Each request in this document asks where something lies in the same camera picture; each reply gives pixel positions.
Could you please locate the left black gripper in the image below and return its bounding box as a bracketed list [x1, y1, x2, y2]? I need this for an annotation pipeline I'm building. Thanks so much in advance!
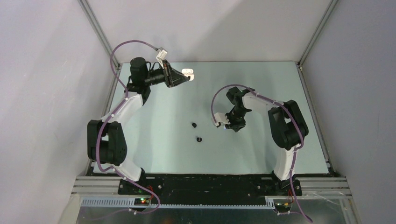
[143, 60, 188, 88]

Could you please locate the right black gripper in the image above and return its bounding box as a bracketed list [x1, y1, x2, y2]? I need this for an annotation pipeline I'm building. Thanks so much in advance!
[222, 107, 249, 131]

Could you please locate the white earbud charging case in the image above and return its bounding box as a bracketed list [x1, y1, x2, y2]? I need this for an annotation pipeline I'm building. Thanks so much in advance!
[181, 68, 195, 82]

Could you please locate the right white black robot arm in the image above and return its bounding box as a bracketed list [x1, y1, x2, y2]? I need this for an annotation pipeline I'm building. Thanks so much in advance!
[221, 87, 309, 195]

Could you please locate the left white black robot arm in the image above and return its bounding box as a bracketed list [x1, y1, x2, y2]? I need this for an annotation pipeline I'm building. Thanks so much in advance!
[87, 57, 194, 194]

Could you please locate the right controller board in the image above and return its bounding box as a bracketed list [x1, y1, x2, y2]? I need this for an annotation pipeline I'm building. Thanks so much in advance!
[274, 202, 293, 213]

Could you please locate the controller board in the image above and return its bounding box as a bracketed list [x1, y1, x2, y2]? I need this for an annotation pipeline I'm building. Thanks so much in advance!
[274, 202, 293, 213]
[134, 198, 151, 206]

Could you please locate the left controller board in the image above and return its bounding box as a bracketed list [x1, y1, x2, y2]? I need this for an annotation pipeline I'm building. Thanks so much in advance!
[134, 198, 151, 206]

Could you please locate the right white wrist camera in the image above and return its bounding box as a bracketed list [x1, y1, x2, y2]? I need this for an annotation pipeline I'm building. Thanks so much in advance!
[213, 112, 230, 127]

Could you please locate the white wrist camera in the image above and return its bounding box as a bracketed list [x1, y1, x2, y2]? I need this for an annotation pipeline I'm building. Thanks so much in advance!
[156, 47, 168, 68]
[213, 112, 230, 127]

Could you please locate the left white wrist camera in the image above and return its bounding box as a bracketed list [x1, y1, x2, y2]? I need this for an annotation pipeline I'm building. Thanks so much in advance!
[156, 47, 168, 68]

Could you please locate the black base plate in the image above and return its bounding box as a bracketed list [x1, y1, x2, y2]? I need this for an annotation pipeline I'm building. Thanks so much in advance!
[117, 174, 302, 205]

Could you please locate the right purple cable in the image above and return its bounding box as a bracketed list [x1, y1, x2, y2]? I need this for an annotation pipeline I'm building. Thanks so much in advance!
[211, 84, 314, 224]

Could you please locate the left aluminium corner post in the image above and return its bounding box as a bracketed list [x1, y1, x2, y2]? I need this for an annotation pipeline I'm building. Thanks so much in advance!
[77, 0, 113, 56]

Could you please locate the aluminium corner post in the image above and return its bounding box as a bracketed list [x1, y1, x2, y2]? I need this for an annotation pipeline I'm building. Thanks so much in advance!
[297, 0, 339, 67]
[77, 0, 113, 56]

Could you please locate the right aluminium corner post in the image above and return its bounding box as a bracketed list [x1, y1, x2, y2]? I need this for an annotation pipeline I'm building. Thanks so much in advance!
[297, 0, 339, 67]

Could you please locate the grey slotted cable duct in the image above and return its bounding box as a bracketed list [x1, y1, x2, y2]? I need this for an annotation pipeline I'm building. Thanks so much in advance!
[81, 196, 275, 210]

